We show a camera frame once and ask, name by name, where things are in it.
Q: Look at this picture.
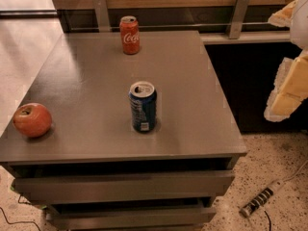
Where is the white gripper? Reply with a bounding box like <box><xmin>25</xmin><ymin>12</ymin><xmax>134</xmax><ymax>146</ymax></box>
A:
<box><xmin>264</xmin><ymin>0</ymin><xmax>308</xmax><ymax>122</ymax></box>

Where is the blue pepsi can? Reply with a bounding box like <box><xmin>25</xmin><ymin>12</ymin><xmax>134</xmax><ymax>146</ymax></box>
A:
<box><xmin>129</xmin><ymin>81</ymin><xmax>157</xmax><ymax>133</ymax></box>

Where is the red coke can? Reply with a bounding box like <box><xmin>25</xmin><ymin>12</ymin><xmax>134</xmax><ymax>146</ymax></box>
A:
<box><xmin>119</xmin><ymin>15</ymin><xmax>140</xmax><ymax>55</ymax></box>

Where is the white power strip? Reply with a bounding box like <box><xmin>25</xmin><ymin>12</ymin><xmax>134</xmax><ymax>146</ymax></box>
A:
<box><xmin>240</xmin><ymin>180</ymin><xmax>285</xmax><ymax>218</ymax></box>

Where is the upper grey drawer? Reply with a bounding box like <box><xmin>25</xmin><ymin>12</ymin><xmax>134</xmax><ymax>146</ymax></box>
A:
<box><xmin>13</xmin><ymin>170</ymin><xmax>234</xmax><ymax>204</ymax></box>

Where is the grey drawer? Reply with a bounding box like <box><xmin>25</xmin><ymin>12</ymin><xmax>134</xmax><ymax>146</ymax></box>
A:
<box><xmin>13</xmin><ymin>170</ymin><xmax>234</xmax><ymax>204</ymax></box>
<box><xmin>47</xmin><ymin>208</ymin><xmax>216</xmax><ymax>230</ymax></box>

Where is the lower grey drawer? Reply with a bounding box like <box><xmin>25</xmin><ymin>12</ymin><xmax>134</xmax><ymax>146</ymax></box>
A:
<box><xmin>47</xmin><ymin>208</ymin><xmax>216</xmax><ymax>230</ymax></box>

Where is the grey drawer cabinet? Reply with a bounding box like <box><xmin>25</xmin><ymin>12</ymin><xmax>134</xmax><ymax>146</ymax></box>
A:
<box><xmin>0</xmin><ymin>31</ymin><xmax>245</xmax><ymax>231</ymax></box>

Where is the red apple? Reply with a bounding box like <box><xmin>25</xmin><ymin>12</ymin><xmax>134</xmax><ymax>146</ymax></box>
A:
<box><xmin>13</xmin><ymin>103</ymin><xmax>52</xmax><ymax>138</ymax></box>

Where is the horizontal metal rail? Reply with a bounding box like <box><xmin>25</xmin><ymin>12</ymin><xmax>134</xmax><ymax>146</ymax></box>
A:
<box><xmin>70</xmin><ymin>21</ymin><xmax>273</xmax><ymax>31</ymax></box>

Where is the right metal rail bracket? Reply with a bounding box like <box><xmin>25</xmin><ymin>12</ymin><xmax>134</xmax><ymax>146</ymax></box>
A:
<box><xmin>226</xmin><ymin>0</ymin><xmax>250</xmax><ymax>39</ymax></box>

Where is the metal rail bracket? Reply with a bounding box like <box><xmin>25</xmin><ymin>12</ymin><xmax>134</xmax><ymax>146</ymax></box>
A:
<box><xmin>226</xmin><ymin>0</ymin><xmax>250</xmax><ymax>39</ymax></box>
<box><xmin>92</xmin><ymin>0</ymin><xmax>111</xmax><ymax>33</ymax></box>

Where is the black power strip cable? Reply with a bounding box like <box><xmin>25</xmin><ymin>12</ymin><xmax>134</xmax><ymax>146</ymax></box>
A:
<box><xmin>263</xmin><ymin>210</ymin><xmax>272</xmax><ymax>231</ymax></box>

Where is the left metal rail bracket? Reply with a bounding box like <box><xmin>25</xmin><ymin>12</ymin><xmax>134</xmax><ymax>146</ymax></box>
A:
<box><xmin>92</xmin><ymin>0</ymin><xmax>111</xmax><ymax>33</ymax></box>

